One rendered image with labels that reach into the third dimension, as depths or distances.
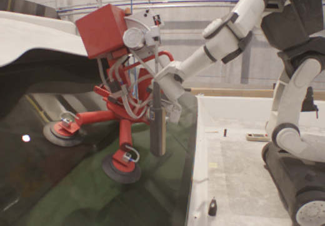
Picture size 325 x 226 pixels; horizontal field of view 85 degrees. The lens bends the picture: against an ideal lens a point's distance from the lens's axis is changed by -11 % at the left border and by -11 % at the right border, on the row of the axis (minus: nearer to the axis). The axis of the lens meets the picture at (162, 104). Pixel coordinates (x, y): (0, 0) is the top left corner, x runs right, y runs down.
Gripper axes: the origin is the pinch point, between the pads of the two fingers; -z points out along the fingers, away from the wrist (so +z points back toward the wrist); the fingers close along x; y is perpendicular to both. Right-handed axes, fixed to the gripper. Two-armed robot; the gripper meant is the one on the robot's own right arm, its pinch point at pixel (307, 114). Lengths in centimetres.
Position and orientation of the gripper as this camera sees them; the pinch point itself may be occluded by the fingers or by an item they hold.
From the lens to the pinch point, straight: 148.0
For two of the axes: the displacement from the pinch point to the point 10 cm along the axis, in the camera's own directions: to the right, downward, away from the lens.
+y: -5.8, 4.4, -6.8
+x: -7.4, 0.7, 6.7
